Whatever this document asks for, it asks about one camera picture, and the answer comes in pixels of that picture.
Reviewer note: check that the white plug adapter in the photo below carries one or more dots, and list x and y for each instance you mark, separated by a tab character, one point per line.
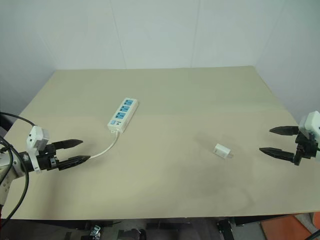
221	151

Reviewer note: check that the orange floor mat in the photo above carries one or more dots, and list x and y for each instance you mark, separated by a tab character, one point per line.
282	227

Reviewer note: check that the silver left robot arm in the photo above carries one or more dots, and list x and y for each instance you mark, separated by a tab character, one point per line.
5	186

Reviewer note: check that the silver metal caster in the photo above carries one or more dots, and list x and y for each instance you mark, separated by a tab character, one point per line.
95	232

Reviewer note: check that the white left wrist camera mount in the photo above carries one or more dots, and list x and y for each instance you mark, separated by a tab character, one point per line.
37	138

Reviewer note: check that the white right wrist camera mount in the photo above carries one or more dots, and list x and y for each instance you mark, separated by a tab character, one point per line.
311	123

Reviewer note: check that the white power strip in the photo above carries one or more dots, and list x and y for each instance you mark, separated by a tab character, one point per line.
122	115

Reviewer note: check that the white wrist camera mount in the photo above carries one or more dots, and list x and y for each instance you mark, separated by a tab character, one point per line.
37	138
311	123

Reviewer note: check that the dark rounded shape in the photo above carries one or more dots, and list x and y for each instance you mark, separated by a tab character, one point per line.
132	235

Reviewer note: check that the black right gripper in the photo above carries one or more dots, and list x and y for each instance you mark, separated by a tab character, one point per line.
306	147

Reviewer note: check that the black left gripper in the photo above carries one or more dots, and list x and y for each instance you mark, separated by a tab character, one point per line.
46	162

